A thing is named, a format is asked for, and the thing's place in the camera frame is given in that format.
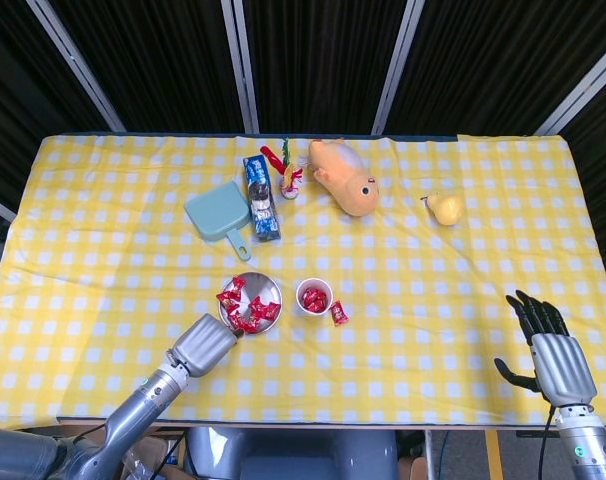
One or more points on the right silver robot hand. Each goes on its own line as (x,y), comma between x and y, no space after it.
(563,371)

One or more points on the orange plush animal toy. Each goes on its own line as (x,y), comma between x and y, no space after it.
(343,180)

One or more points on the yellow pear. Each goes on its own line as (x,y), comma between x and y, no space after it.
(448,210)

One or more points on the blue cookie package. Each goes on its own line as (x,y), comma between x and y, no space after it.
(260,200)

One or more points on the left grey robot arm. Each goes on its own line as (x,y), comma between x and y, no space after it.
(133,415)

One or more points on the round steel plate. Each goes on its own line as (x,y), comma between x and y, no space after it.
(255,286)

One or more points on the red candy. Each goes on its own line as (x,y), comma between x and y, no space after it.
(272,309)
(249,326)
(321,299)
(339,313)
(309,296)
(258,306)
(238,285)
(234,318)
(314,305)
(227,299)

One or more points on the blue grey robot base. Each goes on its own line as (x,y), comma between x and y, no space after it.
(308,455)

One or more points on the yellow white checked tablecloth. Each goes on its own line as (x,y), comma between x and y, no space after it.
(408,300)

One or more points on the white paper cup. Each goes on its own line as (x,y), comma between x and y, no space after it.
(313,284)

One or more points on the small colourful toy figure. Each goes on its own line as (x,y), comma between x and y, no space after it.
(289,187)

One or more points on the grey metal table leg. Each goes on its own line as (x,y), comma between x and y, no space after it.
(429,455)

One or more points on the yellow tape strip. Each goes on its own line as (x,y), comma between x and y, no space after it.
(493,455)

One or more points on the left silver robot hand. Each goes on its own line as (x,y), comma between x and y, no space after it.
(203,347)

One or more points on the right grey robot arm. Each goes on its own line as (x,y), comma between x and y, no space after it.
(588,450)

